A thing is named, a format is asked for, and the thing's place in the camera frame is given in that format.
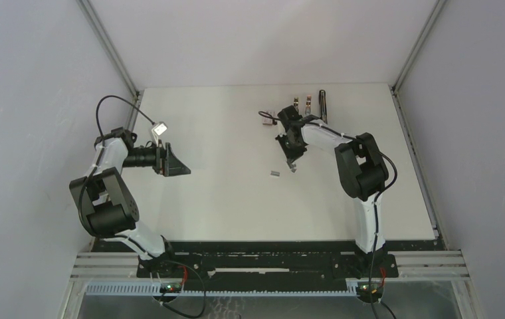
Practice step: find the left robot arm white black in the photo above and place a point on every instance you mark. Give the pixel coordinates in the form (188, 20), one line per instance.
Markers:
(106, 208)

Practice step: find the staple box red white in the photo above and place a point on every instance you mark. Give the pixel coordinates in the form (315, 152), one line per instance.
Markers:
(268, 118)

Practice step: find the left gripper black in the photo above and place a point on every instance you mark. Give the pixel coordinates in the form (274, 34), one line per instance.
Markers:
(175, 167)

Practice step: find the white cable duct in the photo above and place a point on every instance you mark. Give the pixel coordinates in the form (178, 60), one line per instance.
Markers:
(149, 289)

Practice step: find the pink and white stapler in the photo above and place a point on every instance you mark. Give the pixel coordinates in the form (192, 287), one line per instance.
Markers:
(308, 105)

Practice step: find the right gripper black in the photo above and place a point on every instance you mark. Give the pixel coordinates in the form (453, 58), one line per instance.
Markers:
(292, 156)

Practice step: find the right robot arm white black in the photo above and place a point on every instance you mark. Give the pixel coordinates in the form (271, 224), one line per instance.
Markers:
(364, 172)

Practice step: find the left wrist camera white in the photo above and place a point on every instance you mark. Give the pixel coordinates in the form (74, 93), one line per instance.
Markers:
(156, 130)

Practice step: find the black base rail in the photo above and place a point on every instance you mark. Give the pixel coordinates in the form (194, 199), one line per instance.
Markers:
(269, 265)

